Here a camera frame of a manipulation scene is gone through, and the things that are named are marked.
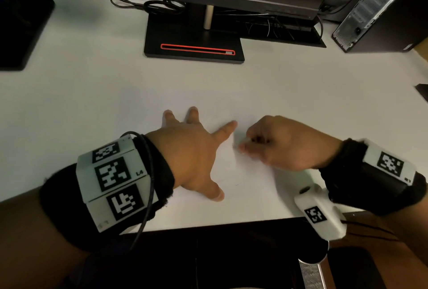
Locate person's left hand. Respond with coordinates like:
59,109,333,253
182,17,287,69
144,106,239,202

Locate person's right hand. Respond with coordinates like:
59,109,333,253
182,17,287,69
237,115,344,172

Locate white paper sheet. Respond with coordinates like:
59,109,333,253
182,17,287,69
117,88,292,212

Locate person's left forearm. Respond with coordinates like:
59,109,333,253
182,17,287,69
0,186,91,289

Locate white single-marker block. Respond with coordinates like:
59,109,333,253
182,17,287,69
362,139,417,186

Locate white three-marker block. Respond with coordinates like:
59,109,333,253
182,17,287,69
76,134,159,233

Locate black monitor stand red slot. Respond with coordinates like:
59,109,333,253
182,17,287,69
144,3,245,65

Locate round metal bin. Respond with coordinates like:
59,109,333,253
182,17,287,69
297,247,387,289

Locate black desktop computer tower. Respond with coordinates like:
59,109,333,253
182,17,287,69
331,0,428,54

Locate brown cardboard box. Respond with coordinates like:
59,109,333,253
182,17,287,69
413,36,428,62

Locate black wrist strap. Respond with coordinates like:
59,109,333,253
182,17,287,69
39,133,175,252
319,138,428,216

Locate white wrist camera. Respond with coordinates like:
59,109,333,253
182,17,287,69
294,185,347,241

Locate black plug with cable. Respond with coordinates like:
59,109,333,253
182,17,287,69
319,0,348,13

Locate coiled black cable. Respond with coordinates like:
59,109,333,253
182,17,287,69
110,0,186,16

